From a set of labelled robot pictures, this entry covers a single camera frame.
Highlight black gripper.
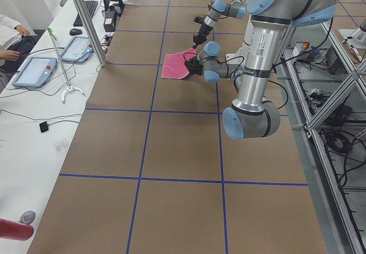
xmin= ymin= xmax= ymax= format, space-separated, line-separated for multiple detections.
xmin=192 ymin=23 xmax=213 ymax=48
xmin=185 ymin=56 xmax=204 ymax=76

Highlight pink towel with grey hem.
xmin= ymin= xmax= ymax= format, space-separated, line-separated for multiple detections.
xmin=161 ymin=48 xmax=197 ymax=80

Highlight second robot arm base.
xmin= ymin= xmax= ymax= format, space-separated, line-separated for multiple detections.
xmin=339 ymin=19 xmax=365 ymax=50

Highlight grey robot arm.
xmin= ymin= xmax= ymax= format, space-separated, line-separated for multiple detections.
xmin=185 ymin=0 xmax=336 ymax=139
xmin=192 ymin=0 xmax=246 ymax=49

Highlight black power adapter box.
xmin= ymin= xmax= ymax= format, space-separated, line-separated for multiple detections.
xmin=104 ymin=10 xmax=117 ymax=33

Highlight emergency stop button box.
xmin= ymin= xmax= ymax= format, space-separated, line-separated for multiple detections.
xmin=292 ymin=41 xmax=320 ymax=62

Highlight black keyboard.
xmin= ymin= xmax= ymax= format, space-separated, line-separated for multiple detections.
xmin=72 ymin=0 xmax=99 ymax=27

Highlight far blue teach pendant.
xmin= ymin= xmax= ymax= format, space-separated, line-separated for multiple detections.
xmin=61 ymin=36 xmax=94 ymax=64

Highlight blue teach pendant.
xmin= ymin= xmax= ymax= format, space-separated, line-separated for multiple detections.
xmin=11 ymin=57 xmax=57 ymax=88
xmin=61 ymin=36 xmax=94 ymax=64

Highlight black computer mouse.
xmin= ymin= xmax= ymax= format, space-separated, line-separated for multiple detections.
xmin=69 ymin=28 xmax=82 ymax=36

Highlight white reach grabber tool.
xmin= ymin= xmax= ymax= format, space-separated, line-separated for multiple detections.
xmin=47 ymin=27 xmax=85 ymax=104

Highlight near blue teach pendant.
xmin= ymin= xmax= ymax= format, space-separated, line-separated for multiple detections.
xmin=11 ymin=57 xmax=57 ymax=88

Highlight small black square puck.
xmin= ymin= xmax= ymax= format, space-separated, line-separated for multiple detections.
xmin=39 ymin=121 xmax=49 ymax=133

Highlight seated person in white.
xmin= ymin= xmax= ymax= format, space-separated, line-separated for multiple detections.
xmin=1 ymin=15 xmax=40 ymax=74

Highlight round grey disc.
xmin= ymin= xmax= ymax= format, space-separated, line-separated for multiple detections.
xmin=19 ymin=210 xmax=36 ymax=225

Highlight red cylinder bottle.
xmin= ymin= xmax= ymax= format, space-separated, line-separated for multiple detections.
xmin=0 ymin=219 xmax=34 ymax=241

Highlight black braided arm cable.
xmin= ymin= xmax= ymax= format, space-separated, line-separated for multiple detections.
xmin=182 ymin=51 xmax=288 ymax=112

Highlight aluminium frame post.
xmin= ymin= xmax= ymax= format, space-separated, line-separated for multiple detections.
xmin=73 ymin=0 xmax=106 ymax=67

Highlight tangled black floor cables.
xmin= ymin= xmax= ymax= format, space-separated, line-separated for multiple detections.
xmin=303 ymin=88 xmax=366 ymax=192

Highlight aluminium side frame rail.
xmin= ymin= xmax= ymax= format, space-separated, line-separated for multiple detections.
xmin=283 ymin=22 xmax=366 ymax=254

